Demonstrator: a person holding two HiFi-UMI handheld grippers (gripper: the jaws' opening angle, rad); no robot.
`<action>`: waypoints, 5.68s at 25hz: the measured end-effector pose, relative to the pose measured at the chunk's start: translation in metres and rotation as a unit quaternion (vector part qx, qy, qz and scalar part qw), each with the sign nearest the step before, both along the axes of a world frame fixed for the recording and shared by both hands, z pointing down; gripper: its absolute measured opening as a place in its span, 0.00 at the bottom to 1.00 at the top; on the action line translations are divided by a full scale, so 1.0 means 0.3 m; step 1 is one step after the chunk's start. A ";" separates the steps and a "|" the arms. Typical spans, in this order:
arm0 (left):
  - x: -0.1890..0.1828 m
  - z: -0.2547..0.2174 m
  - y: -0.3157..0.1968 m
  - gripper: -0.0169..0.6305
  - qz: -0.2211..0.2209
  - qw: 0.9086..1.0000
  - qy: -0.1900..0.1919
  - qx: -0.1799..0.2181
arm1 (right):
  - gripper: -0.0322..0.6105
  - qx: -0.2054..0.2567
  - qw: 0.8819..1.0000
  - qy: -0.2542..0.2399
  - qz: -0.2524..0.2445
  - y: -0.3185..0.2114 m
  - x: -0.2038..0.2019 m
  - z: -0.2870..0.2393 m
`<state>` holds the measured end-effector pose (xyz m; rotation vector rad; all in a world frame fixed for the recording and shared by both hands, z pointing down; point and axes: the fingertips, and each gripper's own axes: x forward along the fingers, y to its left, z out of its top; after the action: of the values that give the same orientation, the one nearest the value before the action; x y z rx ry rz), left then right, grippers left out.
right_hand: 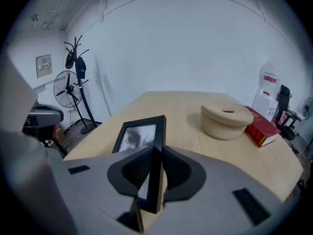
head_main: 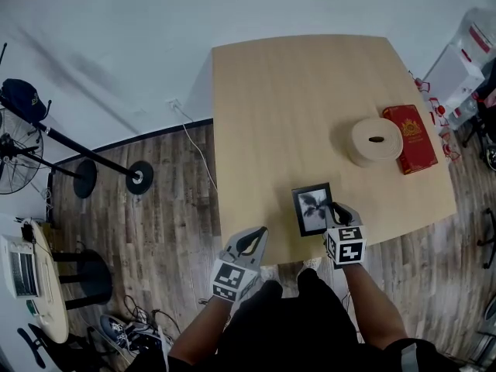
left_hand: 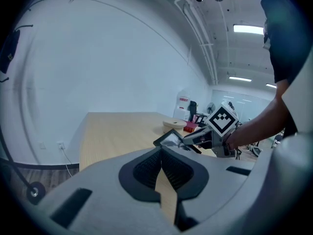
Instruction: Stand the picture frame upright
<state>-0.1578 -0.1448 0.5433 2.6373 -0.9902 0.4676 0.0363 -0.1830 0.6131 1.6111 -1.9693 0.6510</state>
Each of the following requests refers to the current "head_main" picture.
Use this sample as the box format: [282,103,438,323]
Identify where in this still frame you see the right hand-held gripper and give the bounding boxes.
[322,201,367,267]

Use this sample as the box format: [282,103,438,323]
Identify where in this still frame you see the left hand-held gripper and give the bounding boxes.
[211,226,270,305]

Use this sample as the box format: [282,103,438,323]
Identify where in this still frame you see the black picture frame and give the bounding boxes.
[291,182,337,238]

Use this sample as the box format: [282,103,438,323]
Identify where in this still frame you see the person's right forearm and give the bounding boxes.
[342,263,408,350]

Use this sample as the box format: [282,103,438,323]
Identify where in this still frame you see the person's left forearm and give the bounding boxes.
[168,295,234,366]

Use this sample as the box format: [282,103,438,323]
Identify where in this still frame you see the black pole stand round base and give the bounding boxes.
[0,95,155,196]
[0,145,98,200]

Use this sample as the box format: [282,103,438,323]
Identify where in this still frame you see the person's white shoe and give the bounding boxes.
[260,264,281,283]
[301,257,323,275]

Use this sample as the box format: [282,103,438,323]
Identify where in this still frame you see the beige paper roll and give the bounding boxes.
[350,117,405,168]

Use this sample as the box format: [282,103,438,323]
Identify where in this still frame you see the person's black clothing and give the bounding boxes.
[129,267,460,372]

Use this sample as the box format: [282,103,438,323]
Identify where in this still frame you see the red gold-printed box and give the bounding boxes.
[382,104,439,176]

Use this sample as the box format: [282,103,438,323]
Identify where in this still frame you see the red paper decorations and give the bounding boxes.
[408,70,463,163]

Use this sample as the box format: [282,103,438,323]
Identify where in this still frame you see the blue and white sneakers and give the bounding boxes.
[99,314,166,355]

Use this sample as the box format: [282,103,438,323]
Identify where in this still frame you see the black chair base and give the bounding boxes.
[476,207,496,270]

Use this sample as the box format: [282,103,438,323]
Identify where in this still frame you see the black round stool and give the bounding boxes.
[51,249,114,312]

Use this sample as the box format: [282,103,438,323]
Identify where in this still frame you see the black swivel chair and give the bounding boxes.
[460,58,496,172]

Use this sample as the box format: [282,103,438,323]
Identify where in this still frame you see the white cardboard box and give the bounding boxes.
[422,43,486,110]

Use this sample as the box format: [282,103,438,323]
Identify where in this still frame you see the round wooden side table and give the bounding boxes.
[15,218,71,344]

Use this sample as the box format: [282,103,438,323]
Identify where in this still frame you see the white countertop appliance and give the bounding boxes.
[0,233,42,300]

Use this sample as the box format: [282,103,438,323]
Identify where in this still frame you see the black standing fan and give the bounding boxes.
[0,106,45,195]

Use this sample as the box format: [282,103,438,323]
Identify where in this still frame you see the dark cap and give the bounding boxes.
[0,77,50,122]

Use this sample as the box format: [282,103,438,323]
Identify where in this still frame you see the white cable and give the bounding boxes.
[172,105,219,191]

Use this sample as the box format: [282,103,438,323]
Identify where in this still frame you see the black floor cables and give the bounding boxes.
[122,294,183,339]

